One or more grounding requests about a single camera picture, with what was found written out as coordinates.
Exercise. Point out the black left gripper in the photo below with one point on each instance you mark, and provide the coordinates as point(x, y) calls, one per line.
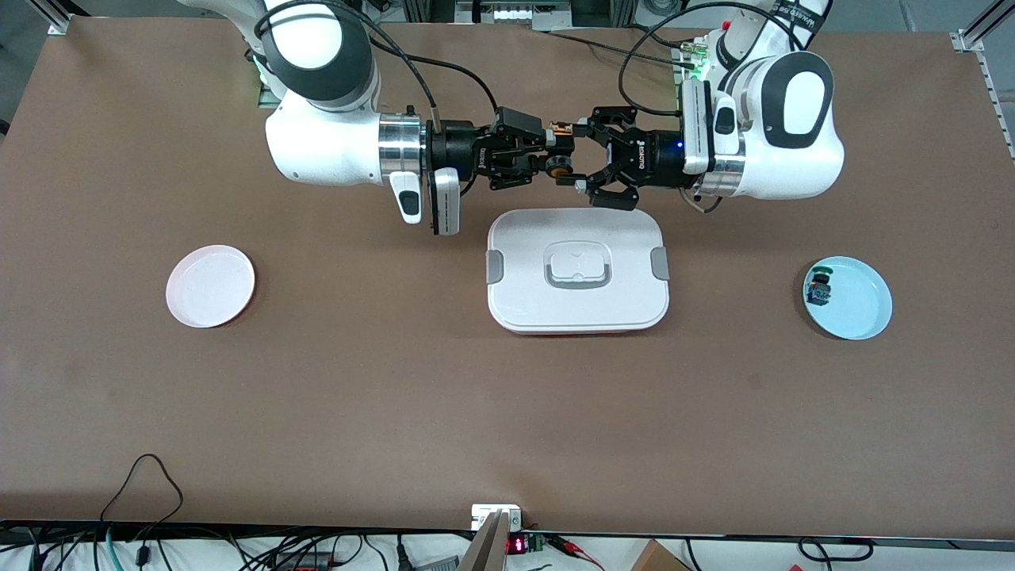
point(655, 154)

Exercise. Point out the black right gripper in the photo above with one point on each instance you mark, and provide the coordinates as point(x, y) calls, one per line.
point(461, 147)

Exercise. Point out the orange push button switch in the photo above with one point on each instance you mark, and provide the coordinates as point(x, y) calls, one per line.
point(561, 165)

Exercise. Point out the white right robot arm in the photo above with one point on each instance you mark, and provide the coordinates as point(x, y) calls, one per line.
point(317, 151)

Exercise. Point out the grey control box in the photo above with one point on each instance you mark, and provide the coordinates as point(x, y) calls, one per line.
point(515, 14)

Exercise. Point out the white lidded lunch box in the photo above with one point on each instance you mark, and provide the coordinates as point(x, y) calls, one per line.
point(579, 305)

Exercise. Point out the light blue round plate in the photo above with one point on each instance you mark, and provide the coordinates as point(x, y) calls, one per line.
point(856, 305)

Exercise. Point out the pale pink round plate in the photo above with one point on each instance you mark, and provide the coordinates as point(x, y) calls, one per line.
point(210, 287)

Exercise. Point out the small white device box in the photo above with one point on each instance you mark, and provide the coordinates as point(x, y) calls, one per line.
point(485, 514)

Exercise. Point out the perforated metal strip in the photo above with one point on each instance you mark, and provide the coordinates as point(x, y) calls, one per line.
point(991, 79)

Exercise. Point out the red digit display module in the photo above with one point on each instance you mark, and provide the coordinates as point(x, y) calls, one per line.
point(519, 545)

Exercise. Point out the aluminium profile bar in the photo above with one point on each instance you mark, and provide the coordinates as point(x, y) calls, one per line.
point(484, 551)

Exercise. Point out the brown cardboard piece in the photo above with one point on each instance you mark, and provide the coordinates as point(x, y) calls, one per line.
point(658, 559)

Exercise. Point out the green push button switch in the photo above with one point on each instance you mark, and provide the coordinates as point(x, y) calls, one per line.
point(819, 289)

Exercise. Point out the aluminium frame post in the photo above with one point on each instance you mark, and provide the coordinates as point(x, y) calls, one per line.
point(57, 26)
point(966, 41)

